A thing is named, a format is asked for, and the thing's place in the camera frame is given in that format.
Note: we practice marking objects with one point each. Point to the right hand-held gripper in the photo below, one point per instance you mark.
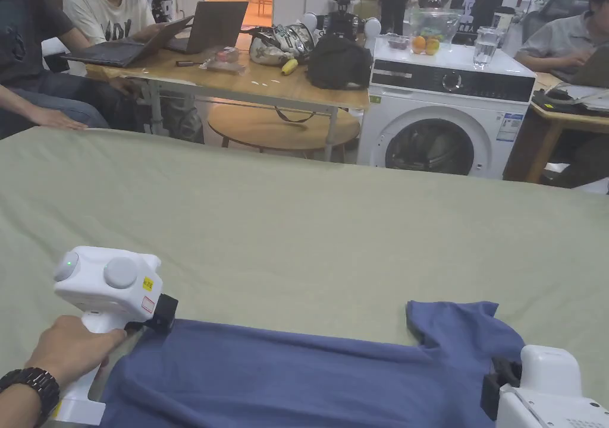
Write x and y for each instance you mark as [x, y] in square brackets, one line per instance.
[547, 390]

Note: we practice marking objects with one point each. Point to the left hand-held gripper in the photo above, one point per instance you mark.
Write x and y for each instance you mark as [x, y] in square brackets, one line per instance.
[97, 295]

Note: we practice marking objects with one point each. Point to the dark blue shirt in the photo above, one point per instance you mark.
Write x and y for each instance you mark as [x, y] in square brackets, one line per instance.
[285, 380]

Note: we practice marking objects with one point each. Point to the person's left forearm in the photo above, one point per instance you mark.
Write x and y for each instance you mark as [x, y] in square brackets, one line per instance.
[21, 399]

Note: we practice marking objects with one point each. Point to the person's left hand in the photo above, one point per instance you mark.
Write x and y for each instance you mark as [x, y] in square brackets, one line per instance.
[71, 349]

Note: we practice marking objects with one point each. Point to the bed with pale green sheet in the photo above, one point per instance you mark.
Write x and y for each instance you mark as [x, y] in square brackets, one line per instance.
[295, 228]

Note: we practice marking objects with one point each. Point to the wooden desk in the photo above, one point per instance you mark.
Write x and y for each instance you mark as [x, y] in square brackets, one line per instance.
[547, 123]

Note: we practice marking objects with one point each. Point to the white washing machine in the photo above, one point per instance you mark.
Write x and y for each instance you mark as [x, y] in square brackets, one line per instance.
[428, 95]

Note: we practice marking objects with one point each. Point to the black robot with white spheres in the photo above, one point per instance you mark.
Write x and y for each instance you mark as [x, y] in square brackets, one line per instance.
[340, 21]

